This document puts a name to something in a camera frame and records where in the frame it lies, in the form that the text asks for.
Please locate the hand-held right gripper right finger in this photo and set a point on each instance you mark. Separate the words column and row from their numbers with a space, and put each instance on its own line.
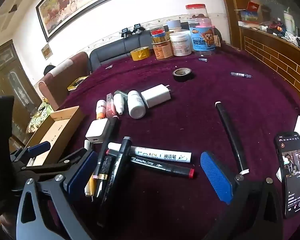
column 216, row 177

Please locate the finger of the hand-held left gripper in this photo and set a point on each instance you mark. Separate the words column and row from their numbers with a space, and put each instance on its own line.
column 38, row 148
column 70, row 158

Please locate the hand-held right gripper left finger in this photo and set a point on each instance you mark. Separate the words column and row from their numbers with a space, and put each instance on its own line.
column 82, row 173

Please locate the yellow pencil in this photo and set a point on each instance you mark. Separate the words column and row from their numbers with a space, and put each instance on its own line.
column 92, row 187

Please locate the white pen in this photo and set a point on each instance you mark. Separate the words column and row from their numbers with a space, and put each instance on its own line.
column 87, row 150

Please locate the black marker with gold band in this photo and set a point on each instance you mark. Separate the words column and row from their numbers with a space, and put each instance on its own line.
column 104, row 172

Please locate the shallow wooden box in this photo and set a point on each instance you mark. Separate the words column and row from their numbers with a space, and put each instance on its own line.
column 55, row 130

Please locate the thick black marker grey cap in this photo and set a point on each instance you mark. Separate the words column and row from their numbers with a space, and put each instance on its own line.
column 117, row 170

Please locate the white square charger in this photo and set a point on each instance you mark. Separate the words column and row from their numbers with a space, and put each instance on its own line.
column 97, row 130

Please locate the long black pen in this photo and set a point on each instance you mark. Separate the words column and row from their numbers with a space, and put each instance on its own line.
column 231, row 135

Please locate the slim black pen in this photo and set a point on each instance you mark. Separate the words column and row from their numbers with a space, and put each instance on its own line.
column 112, row 130

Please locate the black marker with red cap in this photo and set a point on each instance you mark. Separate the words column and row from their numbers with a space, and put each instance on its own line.
column 165, row 168

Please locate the white paint marker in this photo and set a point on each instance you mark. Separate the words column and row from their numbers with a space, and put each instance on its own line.
column 165, row 156

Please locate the white bottle with orange cap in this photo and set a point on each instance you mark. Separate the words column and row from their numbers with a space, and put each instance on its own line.
column 101, row 108

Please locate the pink tube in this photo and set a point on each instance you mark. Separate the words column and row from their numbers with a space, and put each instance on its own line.
column 111, row 106

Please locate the small white dropper bottle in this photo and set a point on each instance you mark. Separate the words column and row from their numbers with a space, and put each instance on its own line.
column 119, row 103

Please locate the white pill bottle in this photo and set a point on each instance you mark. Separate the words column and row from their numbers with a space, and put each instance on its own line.
column 136, row 105

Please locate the white plug charger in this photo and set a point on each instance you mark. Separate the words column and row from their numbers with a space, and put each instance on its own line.
column 155, row 96

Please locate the black tape roll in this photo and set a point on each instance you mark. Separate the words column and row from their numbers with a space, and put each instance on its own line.
column 176, row 76

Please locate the yellow patterned cloth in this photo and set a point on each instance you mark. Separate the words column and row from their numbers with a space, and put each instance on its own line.
column 38, row 116

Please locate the wooden glass-door cabinet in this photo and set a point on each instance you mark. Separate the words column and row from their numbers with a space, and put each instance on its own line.
column 7, row 85

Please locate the maroon tablecloth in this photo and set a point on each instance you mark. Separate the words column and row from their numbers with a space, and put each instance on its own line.
column 190, row 120

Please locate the brown upholstered chair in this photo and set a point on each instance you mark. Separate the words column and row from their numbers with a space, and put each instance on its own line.
column 65, row 80

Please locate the yellow black book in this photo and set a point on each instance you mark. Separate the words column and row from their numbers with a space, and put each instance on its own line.
column 76, row 83

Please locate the dark round object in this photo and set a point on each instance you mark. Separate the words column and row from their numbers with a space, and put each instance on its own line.
column 49, row 70

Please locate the black smartphone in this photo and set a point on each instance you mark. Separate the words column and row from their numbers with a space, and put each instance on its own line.
column 293, row 175

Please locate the dark grey sofa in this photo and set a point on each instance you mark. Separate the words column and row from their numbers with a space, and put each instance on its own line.
column 112, row 50

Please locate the yellow tape roll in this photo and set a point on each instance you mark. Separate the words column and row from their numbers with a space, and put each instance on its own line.
column 140, row 53

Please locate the wooden brick-pattern counter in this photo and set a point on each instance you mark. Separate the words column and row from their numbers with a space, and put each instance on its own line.
column 277, row 60

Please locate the small black clamp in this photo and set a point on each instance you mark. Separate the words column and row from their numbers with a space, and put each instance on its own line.
column 138, row 28
column 125, row 32

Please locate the white plastic tub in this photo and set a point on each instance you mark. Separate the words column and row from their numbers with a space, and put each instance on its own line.
column 180, row 43

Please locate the blue cartoon label jar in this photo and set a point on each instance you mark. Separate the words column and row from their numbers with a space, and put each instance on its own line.
column 202, row 38

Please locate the orange jar with red lid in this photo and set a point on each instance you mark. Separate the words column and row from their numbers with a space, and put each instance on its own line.
column 162, row 47

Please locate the framed landscape painting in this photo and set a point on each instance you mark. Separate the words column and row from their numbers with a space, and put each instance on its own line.
column 85, row 0

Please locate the grey cup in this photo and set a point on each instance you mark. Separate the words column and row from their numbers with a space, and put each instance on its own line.
column 174, row 25

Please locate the colourful printed box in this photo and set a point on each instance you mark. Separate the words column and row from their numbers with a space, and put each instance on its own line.
column 250, row 13

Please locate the clear jar with red lid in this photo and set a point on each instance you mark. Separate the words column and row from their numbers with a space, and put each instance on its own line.
column 196, row 11

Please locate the white plastic bottle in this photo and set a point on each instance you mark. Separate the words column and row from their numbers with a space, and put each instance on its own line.
column 288, row 21

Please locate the small gold wall frame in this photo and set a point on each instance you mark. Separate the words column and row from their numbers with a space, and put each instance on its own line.
column 46, row 51

